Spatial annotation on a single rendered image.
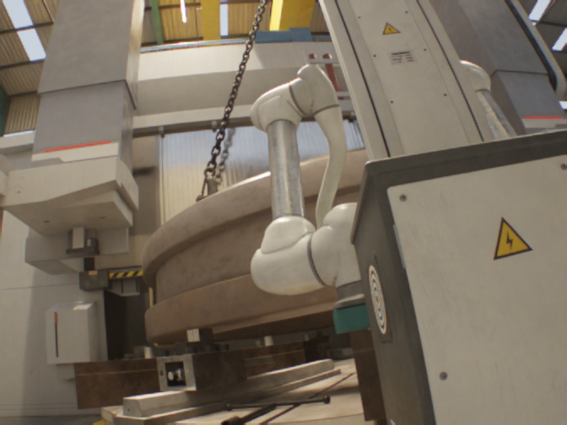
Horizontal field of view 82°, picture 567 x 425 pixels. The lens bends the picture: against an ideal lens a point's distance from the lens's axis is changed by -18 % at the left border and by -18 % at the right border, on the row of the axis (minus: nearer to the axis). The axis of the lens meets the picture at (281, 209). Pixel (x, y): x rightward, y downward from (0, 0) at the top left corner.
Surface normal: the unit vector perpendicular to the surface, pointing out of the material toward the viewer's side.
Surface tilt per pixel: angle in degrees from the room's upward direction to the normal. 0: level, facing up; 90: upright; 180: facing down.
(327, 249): 88
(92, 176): 90
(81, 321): 90
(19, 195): 90
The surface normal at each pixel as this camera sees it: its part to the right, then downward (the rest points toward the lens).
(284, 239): -0.46, -0.48
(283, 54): 0.11, -0.36
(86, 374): 0.50, -0.37
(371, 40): -0.11, -0.33
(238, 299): -0.51, -0.22
